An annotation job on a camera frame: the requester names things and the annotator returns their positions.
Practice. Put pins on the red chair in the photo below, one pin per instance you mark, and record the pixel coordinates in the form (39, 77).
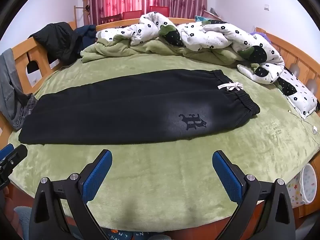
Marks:
(132, 15)
(158, 11)

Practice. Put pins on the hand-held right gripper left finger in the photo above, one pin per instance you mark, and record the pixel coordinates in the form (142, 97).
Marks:
(96, 177)

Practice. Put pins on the white wall switch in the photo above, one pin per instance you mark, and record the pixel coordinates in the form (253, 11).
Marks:
(266, 7)

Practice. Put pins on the teal cloth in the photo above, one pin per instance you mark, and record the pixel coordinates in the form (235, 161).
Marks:
(200, 19)

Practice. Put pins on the navy garment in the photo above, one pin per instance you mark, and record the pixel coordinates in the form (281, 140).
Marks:
(86, 33)

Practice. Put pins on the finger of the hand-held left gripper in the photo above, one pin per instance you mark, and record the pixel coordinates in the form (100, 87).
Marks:
(15, 155)

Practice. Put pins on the black jacket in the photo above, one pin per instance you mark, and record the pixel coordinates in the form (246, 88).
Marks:
(57, 40)

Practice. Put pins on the wooden coat rack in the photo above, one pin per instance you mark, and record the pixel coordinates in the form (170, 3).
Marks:
(75, 15)

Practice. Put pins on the crumpled green blanket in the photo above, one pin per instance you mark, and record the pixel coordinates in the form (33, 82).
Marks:
(147, 47)

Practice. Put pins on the wooden bed frame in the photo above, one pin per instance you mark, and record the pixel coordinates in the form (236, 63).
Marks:
(21, 55)

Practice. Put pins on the purple cloth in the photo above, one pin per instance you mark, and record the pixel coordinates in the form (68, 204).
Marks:
(261, 35)

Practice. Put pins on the white flower-print quilt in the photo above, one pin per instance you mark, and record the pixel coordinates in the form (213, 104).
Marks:
(212, 32)

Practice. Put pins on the black pants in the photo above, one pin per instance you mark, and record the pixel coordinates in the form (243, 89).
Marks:
(125, 110)

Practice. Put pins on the green fleece bed blanket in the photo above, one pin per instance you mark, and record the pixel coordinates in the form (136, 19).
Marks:
(162, 170)

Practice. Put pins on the grey jeans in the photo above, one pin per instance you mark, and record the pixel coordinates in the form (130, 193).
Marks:
(10, 85)

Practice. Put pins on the dark printed floor mat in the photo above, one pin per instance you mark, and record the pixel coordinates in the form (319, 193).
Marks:
(140, 235)

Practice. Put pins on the white flower-print pillow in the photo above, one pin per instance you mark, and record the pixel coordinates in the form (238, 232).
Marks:
(300, 92)

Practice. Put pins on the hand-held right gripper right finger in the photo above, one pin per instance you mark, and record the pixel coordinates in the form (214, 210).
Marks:
(227, 177)

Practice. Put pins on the star-print fabric basket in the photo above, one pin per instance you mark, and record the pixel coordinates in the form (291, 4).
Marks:
(308, 182)

